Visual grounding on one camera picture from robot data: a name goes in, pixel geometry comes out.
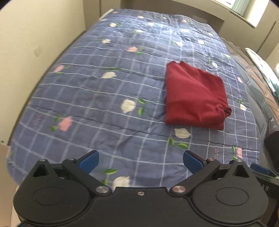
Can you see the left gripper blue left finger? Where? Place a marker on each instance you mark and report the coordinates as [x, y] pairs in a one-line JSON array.
[[79, 171]]

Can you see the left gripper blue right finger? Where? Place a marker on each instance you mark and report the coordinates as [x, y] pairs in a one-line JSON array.
[[202, 171]]

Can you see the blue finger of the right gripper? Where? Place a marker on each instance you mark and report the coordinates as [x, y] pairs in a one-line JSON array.
[[260, 169]]

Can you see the red long-sleeve sweater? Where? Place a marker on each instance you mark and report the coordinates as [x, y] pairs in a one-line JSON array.
[[195, 97]]

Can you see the black storage box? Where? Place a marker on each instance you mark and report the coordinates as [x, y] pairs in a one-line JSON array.
[[272, 147]]

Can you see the dark quilted mattress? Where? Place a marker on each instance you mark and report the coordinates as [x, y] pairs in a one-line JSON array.
[[263, 104]]

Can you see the blue plaid floral quilt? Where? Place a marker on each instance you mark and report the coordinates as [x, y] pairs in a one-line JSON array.
[[107, 93]]

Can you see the white floral pillow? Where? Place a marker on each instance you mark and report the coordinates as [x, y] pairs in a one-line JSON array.
[[266, 71]]

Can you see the bright window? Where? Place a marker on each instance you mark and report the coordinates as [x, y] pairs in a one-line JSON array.
[[250, 10]]

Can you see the beige tall wardrobe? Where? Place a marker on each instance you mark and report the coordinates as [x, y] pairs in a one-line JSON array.
[[94, 9]]

